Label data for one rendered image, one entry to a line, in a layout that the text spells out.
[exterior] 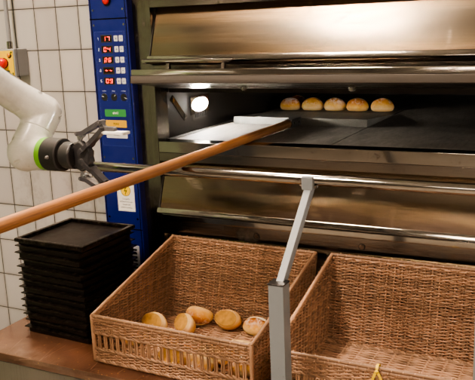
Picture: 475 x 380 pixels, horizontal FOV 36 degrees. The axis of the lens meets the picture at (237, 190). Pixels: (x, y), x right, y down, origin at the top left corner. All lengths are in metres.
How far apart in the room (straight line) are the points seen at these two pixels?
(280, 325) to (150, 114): 1.04
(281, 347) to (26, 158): 0.88
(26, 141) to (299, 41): 0.86
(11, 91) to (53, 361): 0.83
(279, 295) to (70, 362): 0.82
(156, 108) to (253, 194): 0.45
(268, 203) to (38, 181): 0.98
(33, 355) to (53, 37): 1.13
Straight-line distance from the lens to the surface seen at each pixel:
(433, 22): 2.15
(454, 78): 1.99
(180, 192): 2.52
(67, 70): 2.73
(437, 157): 2.17
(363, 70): 2.05
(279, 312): 1.77
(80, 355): 2.36
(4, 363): 2.49
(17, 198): 3.00
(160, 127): 2.55
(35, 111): 2.14
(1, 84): 2.10
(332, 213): 2.29
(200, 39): 2.41
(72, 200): 1.66
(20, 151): 2.11
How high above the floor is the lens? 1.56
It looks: 13 degrees down
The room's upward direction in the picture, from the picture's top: 2 degrees counter-clockwise
